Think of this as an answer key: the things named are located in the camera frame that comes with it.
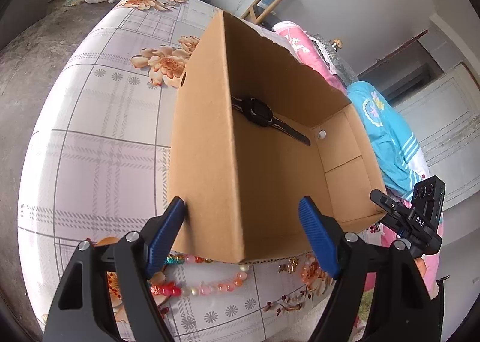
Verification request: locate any colourful bead necklace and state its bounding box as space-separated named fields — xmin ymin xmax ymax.
xmin=149 ymin=253 xmax=251 ymax=298

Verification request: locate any black wrist watch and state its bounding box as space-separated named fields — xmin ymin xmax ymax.
xmin=231 ymin=96 xmax=311 ymax=146

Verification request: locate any cyan striped jacket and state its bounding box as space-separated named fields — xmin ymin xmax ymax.
xmin=346 ymin=81 xmax=431 ymax=201

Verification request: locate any brown cardboard box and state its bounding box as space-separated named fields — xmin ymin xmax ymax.
xmin=168 ymin=11 xmax=384 ymax=263

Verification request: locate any white wardrobe door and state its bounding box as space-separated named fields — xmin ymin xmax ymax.
xmin=394 ymin=63 xmax=480 ymax=210

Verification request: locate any floral bed sheet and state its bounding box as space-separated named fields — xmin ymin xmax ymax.
xmin=18 ymin=0 xmax=330 ymax=341

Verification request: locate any small gold earring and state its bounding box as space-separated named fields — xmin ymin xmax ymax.
xmin=277 ymin=257 xmax=299 ymax=274

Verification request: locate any person right hand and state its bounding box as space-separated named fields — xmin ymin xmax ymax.
xmin=415 ymin=254 xmax=439 ymax=300

